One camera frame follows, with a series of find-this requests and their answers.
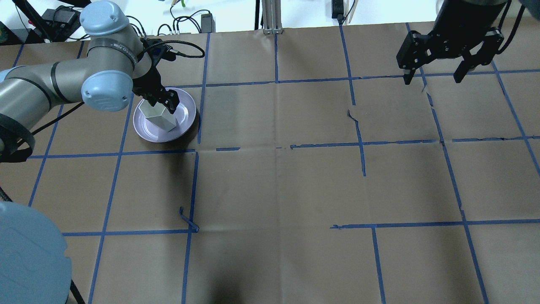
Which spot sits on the white faceted cup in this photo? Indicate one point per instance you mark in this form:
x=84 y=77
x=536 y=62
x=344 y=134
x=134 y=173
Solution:
x=157 y=115

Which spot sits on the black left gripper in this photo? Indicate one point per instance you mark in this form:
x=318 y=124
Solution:
x=146 y=84

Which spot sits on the black device on desk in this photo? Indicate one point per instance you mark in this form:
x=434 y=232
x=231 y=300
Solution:
x=57 y=24

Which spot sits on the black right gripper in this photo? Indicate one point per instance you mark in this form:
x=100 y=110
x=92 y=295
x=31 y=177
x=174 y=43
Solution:
x=456 y=26

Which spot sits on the black power adapter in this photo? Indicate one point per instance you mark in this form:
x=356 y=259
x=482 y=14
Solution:
x=207 y=23

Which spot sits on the lavender plate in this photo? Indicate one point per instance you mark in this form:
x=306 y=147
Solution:
x=185 y=115

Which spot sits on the aluminium frame post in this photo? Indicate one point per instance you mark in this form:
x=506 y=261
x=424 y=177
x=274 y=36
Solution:
x=271 y=16

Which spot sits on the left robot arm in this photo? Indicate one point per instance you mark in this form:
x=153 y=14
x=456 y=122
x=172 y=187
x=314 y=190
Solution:
x=118 y=64

